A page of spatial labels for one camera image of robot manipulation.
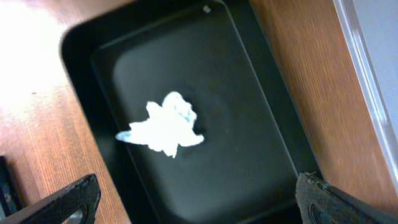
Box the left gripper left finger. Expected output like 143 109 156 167
1 174 101 224

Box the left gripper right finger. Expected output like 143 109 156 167
295 173 397 224

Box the black rectangular tray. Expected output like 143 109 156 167
61 1 320 223

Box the clear plastic storage bin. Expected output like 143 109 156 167
333 0 397 184

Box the white napkin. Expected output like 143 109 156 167
116 91 205 158

